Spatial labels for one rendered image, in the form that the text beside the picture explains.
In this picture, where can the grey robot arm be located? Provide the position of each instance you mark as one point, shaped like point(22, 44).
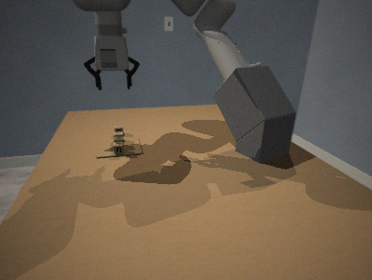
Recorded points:
point(207, 26)

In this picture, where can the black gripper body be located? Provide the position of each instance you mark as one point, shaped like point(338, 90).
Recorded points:
point(117, 42)

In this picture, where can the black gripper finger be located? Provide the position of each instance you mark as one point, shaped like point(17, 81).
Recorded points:
point(95, 74)
point(130, 73)

